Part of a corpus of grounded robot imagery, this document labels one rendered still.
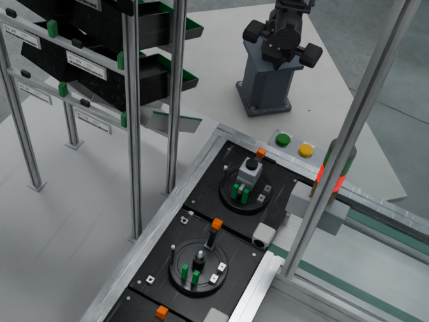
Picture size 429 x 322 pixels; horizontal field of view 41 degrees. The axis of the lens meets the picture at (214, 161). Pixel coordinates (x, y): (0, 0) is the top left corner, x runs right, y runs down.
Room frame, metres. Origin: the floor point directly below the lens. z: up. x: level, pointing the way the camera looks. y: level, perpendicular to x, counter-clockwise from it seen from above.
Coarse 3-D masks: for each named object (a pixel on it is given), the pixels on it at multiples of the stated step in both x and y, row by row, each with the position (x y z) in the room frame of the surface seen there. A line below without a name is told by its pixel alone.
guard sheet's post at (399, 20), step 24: (408, 0) 0.63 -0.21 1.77; (408, 24) 0.62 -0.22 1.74; (384, 48) 0.63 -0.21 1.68; (384, 72) 0.62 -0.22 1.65; (360, 96) 0.63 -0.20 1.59; (360, 120) 0.62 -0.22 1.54; (336, 144) 0.63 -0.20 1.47; (336, 168) 0.62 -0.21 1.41; (312, 216) 0.63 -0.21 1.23; (288, 264) 0.62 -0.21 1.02
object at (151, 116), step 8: (152, 104) 1.03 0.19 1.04; (160, 104) 1.06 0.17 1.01; (144, 112) 0.94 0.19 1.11; (152, 112) 0.98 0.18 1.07; (160, 112) 0.87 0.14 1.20; (144, 120) 0.87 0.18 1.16; (152, 120) 0.85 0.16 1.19; (160, 120) 0.87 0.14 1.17; (168, 120) 0.90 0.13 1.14; (184, 120) 0.95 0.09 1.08; (192, 120) 0.98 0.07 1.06; (200, 120) 1.02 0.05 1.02; (152, 128) 0.85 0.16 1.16; (160, 128) 0.87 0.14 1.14; (168, 128) 0.90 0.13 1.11; (184, 128) 0.96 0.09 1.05; (192, 128) 0.99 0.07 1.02
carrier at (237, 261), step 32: (192, 224) 0.72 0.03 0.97; (160, 256) 0.62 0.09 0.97; (192, 256) 0.62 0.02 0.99; (224, 256) 0.64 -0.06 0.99; (256, 256) 0.66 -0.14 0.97; (128, 288) 0.54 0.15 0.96; (160, 288) 0.54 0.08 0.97; (192, 288) 0.54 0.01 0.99; (224, 288) 0.57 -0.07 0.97; (192, 320) 0.48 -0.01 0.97; (224, 320) 0.48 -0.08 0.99
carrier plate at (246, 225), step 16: (224, 144) 0.99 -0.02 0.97; (224, 160) 0.93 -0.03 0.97; (240, 160) 0.94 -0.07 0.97; (208, 176) 0.87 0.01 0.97; (272, 176) 0.90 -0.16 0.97; (288, 176) 0.91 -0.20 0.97; (192, 192) 0.81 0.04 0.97; (208, 192) 0.82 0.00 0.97; (288, 192) 0.86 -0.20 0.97; (192, 208) 0.77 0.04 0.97; (208, 208) 0.77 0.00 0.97; (224, 208) 0.78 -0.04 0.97; (272, 208) 0.80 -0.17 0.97; (224, 224) 0.74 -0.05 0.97; (240, 224) 0.74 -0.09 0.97; (256, 224) 0.75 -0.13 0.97; (272, 224) 0.76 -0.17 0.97
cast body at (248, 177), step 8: (248, 160) 0.85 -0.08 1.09; (256, 160) 0.85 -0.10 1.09; (240, 168) 0.83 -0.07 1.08; (248, 168) 0.83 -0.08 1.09; (256, 168) 0.83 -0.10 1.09; (240, 176) 0.82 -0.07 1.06; (248, 176) 0.82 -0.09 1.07; (256, 176) 0.82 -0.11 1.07; (240, 184) 0.82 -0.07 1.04; (248, 184) 0.81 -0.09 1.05; (240, 192) 0.79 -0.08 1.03
